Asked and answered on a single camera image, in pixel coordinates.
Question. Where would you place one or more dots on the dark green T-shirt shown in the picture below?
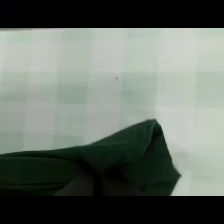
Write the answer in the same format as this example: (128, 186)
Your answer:
(133, 150)

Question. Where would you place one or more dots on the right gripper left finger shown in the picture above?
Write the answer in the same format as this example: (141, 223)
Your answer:
(81, 188)

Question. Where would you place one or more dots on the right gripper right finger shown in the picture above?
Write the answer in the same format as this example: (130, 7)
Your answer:
(120, 186)

